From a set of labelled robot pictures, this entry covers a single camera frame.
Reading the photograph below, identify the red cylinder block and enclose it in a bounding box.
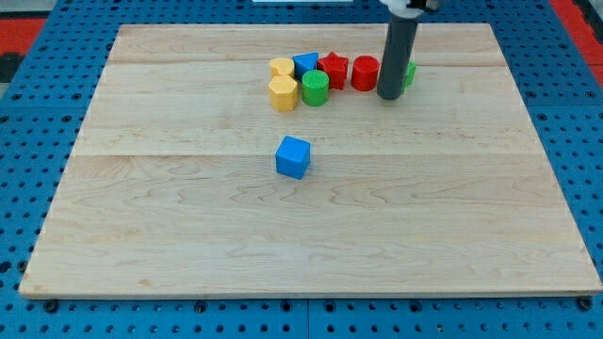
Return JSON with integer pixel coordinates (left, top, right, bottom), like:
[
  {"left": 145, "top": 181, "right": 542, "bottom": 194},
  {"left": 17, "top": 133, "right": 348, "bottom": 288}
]
[{"left": 350, "top": 56, "right": 380, "bottom": 91}]

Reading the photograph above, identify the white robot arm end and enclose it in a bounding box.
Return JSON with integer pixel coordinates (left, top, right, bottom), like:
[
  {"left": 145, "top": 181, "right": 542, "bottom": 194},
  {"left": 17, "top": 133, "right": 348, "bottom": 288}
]
[{"left": 380, "top": 0, "right": 446, "bottom": 19}]

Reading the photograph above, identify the blue cube block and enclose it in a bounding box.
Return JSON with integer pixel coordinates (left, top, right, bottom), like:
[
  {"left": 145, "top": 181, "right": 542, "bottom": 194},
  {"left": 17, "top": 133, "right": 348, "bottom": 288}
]
[{"left": 275, "top": 136, "right": 311, "bottom": 180}]

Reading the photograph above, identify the yellow hexagon block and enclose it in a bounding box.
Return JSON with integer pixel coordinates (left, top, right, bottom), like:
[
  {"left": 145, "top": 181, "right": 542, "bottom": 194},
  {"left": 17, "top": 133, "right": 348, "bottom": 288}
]
[{"left": 269, "top": 75, "right": 299, "bottom": 112}]

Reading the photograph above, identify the green cylinder block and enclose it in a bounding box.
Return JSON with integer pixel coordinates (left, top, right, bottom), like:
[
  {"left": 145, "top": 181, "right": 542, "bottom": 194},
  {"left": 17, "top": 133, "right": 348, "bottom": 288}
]
[{"left": 301, "top": 70, "right": 330, "bottom": 106}]

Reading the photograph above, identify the yellow heart block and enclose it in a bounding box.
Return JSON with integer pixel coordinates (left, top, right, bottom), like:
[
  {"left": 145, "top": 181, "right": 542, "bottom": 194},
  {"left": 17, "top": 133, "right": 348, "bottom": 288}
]
[{"left": 269, "top": 57, "right": 295, "bottom": 78}]

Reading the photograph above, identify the blue triangle block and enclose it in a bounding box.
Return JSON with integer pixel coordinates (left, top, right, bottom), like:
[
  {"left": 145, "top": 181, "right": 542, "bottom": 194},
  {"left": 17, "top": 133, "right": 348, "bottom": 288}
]
[{"left": 292, "top": 52, "right": 318, "bottom": 81}]

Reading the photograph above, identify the red star block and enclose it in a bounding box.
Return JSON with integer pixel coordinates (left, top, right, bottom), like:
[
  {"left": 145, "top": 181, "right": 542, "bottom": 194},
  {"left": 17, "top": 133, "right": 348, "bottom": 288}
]
[{"left": 317, "top": 52, "right": 349, "bottom": 90}]

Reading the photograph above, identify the wooden board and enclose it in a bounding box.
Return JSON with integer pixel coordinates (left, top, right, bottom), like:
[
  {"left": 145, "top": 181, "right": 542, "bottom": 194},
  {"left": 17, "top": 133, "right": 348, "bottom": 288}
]
[{"left": 20, "top": 24, "right": 602, "bottom": 299}]

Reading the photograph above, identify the green block behind rod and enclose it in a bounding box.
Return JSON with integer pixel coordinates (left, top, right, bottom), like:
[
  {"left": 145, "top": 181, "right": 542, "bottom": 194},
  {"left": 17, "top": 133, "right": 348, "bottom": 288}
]
[{"left": 400, "top": 61, "right": 417, "bottom": 94}]

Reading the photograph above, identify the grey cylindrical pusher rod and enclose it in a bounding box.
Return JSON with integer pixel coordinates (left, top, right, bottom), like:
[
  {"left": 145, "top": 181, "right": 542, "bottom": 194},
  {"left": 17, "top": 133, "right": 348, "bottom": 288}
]
[{"left": 377, "top": 14, "right": 419, "bottom": 100}]

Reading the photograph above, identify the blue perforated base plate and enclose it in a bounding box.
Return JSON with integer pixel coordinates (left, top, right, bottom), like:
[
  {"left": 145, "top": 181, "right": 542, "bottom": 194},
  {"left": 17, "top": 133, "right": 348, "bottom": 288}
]
[{"left": 1, "top": 0, "right": 602, "bottom": 338}]

